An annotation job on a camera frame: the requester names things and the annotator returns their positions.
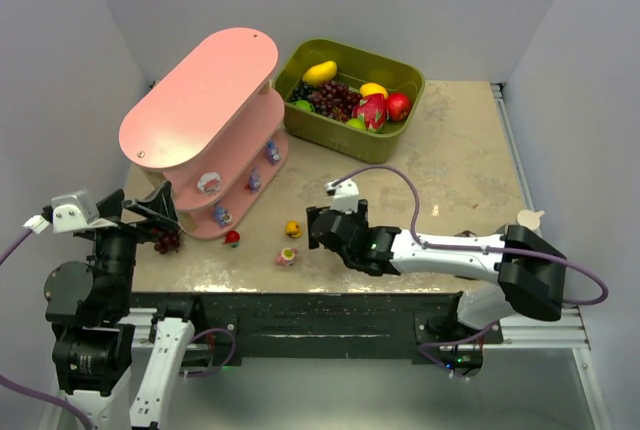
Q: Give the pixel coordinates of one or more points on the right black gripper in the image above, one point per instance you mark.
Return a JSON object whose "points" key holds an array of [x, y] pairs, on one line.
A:
{"points": [[325, 228]]}

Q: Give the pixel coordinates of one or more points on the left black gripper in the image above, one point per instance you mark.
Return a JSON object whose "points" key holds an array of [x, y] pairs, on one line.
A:
{"points": [[120, 223]]}

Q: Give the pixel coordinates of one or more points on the purple bunny toy blue bow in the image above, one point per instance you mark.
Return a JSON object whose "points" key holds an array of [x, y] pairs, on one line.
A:
{"points": [[272, 153]]}

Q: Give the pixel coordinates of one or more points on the pink round toy white face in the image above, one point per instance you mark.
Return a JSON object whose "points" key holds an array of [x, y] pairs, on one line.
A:
{"points": [[209, 183]]}

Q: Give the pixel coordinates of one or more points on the purple bunny toy with strawberry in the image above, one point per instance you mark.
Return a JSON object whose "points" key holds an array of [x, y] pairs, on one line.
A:
{"points": [[222, 216]]}

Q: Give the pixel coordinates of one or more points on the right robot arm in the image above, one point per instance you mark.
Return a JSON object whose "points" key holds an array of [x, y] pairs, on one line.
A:
{"points": [[520, 273]]}

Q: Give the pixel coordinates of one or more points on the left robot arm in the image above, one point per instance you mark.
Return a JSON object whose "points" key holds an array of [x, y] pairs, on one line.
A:
{"points": [[87, 302]]}

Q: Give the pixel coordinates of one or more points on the pink three-tier wooden shelf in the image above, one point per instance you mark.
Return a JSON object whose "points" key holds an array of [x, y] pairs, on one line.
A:
{"points": [[213, 112]]}

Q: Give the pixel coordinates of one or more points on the yellow duck toy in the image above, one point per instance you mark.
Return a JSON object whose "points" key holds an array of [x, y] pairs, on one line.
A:
{"points": [[293, 229]]}

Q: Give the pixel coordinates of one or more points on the red grape bunch on table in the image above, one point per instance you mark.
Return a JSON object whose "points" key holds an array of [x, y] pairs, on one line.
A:
{"points": [[167, 241]]}

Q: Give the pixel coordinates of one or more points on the pink toy with green center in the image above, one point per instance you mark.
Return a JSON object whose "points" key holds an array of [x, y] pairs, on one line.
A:
{"points": [[286, 257]]}

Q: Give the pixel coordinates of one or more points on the red strawberry toy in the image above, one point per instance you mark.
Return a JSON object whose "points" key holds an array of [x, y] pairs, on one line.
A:
{"points": [[232, 238]]}

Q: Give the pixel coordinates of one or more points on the green toy pear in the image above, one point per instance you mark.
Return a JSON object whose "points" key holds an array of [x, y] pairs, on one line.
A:
{"points": [[356, 124]]}

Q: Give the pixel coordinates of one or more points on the green toy lime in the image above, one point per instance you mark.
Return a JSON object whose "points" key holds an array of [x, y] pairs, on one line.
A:
{"points": [[304, 105]]}

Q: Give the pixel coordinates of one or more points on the dark red grape bunch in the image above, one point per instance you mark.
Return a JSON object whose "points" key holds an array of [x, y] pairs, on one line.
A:
{"points": [[334, 100]]}

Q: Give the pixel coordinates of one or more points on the olive green plastic bin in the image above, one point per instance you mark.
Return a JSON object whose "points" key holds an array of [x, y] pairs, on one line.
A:
{"points": [[355, 68]]}

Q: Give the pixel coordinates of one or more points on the pink toy dragon fruit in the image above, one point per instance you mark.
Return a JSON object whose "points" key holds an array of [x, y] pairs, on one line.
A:
{"points": [[371, 111]]}

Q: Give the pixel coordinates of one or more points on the black grape bunch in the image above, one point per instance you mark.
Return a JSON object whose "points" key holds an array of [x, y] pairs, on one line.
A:
{"points": [[302, 92]]}

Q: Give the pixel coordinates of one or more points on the yellow toy lemon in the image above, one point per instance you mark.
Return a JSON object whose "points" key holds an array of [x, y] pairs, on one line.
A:
{"points": [[371, 88]]}

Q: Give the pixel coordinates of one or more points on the yellow toy mango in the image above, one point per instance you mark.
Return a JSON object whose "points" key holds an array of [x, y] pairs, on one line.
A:
{"points": [[320, 73]]}

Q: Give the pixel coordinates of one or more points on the red toy apple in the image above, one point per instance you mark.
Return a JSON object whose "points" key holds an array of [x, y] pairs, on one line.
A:
{"points": [[399, 107]]}

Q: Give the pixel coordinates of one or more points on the brown snack wrapper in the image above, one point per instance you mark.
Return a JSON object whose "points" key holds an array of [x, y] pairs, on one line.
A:
{"points": [[467, 234]]}

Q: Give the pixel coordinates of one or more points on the green sauce squeeze bottle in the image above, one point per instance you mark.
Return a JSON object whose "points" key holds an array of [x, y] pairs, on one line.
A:
{"points": [[530, 219]]}

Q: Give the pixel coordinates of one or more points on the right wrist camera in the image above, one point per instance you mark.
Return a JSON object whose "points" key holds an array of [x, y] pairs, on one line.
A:
{"points": [[345, 196]]}

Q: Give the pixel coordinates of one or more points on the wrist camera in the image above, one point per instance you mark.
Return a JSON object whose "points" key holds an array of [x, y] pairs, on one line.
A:
{"points": [[72, 212], [345, 196]]}

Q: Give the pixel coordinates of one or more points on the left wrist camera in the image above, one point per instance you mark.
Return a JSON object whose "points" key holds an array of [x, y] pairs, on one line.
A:
{"points": [[72, 212]]}

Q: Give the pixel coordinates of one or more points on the black table frame rail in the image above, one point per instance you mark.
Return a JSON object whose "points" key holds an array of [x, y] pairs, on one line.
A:
{"points": [[414, 327]]}

